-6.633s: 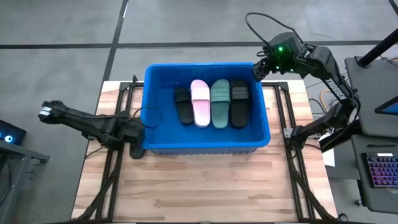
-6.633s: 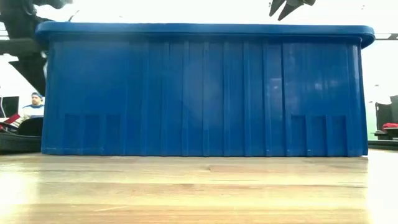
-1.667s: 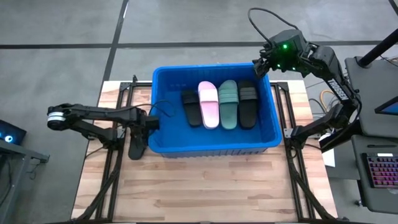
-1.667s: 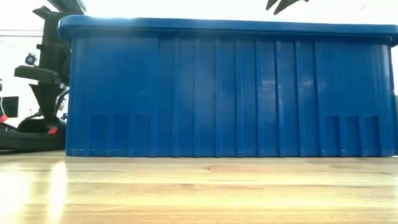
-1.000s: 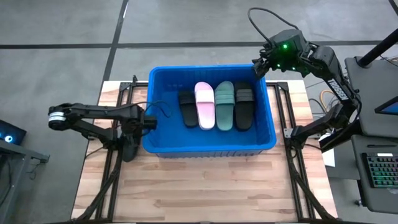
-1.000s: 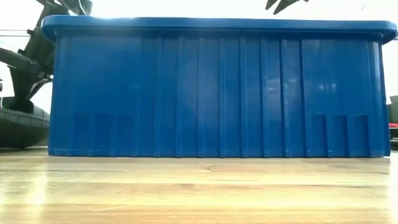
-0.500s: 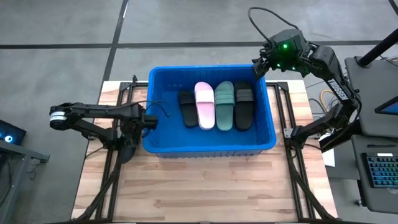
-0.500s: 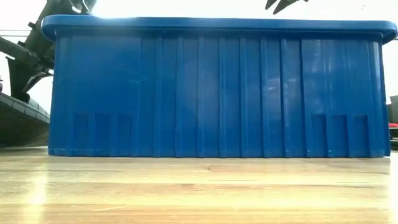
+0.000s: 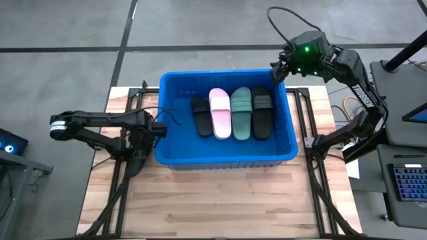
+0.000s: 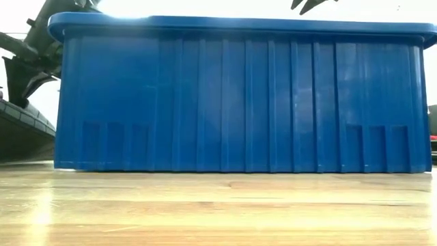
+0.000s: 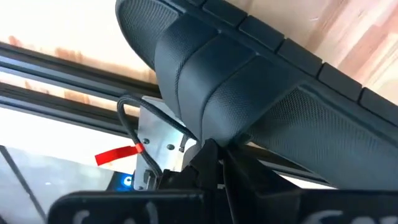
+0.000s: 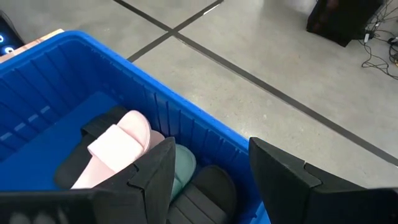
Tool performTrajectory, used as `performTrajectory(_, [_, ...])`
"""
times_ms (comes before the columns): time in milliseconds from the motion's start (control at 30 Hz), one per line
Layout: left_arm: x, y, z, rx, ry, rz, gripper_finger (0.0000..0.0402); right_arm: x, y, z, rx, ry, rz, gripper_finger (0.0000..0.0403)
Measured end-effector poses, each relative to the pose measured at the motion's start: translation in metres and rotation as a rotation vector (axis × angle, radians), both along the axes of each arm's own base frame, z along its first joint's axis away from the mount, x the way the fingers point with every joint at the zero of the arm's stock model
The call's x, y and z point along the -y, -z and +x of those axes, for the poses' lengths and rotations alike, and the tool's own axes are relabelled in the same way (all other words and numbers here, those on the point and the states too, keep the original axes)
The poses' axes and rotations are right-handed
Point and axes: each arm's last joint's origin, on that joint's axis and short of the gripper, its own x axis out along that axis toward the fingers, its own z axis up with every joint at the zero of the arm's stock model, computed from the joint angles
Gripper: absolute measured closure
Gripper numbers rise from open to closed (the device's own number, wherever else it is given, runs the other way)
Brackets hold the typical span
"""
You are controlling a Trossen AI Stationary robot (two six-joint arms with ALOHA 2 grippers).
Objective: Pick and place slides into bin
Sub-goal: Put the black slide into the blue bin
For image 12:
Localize black rubber slide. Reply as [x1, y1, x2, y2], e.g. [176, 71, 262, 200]
[53, 105, 129, 190]
[167, 164, 239, 224]

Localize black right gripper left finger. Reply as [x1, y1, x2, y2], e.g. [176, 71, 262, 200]
[93, 137, 177, 224]

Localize black floor cabinet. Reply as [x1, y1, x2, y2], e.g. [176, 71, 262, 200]
[305, 0, 386, 48]

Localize tangle of black cables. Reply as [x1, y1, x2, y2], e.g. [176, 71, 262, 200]
[357, 0, 398, 81]

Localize green rubber slide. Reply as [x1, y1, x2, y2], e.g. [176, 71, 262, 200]
[170, 143, 198, 202]

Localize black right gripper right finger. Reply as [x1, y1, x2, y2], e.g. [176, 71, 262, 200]
[249, 138, 369, 224]

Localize computer tower with blue lights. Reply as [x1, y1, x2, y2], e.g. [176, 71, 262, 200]
[0, 12, 25, 57]

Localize blue plastic bin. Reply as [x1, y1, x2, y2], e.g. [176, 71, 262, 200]
[0, 30, 271, 224]

